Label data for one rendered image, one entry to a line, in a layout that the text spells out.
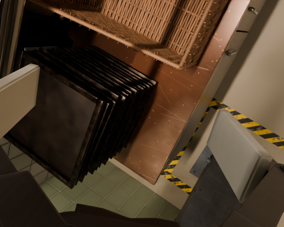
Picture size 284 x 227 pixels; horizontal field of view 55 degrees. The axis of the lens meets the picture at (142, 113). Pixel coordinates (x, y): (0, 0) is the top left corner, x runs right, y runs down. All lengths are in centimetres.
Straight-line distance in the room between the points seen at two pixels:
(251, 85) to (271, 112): 16
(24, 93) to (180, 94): 76
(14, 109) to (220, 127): 13
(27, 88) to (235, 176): 13
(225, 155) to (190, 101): 72
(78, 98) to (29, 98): 51
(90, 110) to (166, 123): 35
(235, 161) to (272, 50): 127
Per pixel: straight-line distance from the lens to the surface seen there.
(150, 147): 100
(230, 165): 17
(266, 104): 146
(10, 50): 41
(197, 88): 88
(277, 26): 142
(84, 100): 68
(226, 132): 19
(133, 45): 74
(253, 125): 149
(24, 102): 18
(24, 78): 17
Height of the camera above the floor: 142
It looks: 60 degrees down
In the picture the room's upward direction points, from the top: 120 degrees counter-clockwise
